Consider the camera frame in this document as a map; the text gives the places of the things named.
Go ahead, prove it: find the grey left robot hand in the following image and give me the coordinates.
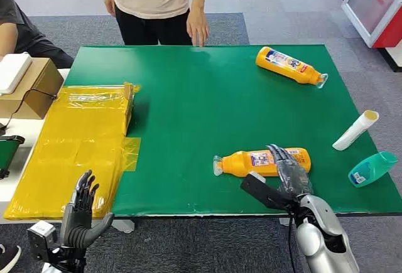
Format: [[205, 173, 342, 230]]
[[60, 169, 115, 250]]

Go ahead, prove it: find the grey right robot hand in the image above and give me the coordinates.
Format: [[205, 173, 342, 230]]
[[266, 144, 314, 200]]

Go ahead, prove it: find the orange bottle with clear cap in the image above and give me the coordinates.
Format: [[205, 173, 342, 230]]
[[213, 147, 311, 178], [255, 46, 329, 89]]

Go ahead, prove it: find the teal plastic bottle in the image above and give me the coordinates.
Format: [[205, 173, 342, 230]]
[[348, 151, 399, 189]]

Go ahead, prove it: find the yellow plastic-wrapped box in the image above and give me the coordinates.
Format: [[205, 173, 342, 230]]
[[3, 82, 142, 221]]

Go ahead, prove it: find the white tube with yellow end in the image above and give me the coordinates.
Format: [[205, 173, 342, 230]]
[[332, 110, 380, 152]]

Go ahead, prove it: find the black shoe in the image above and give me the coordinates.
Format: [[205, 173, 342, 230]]
[[0, 245, 22, 273]]

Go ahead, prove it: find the green table mat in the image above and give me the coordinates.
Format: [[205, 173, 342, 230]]
[[64, 45, 402, 218]]

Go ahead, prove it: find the black-framed green tray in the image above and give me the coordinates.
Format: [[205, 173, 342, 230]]
[[0, 135, 26, 181]]

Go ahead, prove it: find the brown cardboard box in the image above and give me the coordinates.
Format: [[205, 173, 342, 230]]
[[0, 57, 64, 120]]

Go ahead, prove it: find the white flat device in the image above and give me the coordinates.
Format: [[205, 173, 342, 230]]
[[0, 52, 32, 95]]

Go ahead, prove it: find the standing person's left hand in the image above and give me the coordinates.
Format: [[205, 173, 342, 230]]
[[186, 6, 209, 48]]

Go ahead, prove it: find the standing person's hand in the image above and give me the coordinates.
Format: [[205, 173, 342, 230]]
[[104, 0, 116, 18], [186, 6, 209, 48]]

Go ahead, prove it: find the red and white sign stand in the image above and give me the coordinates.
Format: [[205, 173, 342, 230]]
[[342, 0, 402, 49]]

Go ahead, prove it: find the seated person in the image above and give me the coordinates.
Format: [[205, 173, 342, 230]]
[[0, 0, 75, 70]]

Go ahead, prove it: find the standing person's right hand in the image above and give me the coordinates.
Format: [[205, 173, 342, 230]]
[[104, 0, 116, 18]]

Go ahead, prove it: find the standing person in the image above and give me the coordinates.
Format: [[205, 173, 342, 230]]
[[104, 0, 210, 48]]

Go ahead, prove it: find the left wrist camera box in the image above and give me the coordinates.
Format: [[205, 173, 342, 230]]
[[26, 220, 59, 262]]

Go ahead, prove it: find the black cable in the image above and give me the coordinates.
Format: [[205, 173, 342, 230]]
[[0, 88, 58, 136]]

